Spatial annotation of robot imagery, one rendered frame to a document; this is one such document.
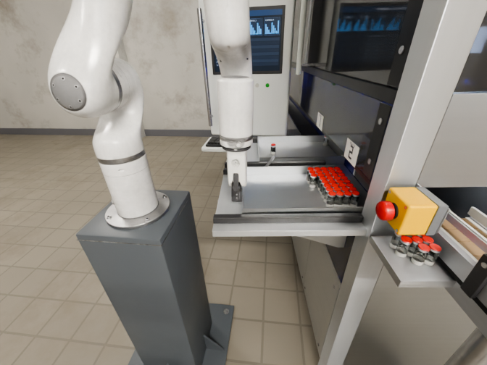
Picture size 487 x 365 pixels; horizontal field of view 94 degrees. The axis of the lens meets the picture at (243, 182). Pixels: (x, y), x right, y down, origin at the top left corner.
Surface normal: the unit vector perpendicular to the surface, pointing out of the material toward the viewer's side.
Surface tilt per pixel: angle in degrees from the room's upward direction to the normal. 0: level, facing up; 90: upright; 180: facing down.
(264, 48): 90
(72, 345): 0
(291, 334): 0
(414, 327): 90
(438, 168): 90
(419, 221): 90
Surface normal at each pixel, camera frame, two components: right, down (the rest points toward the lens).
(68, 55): 0.00, 0.02
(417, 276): -0.03, -0.87
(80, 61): 0.20, 0.10
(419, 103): -0.02, 0.50
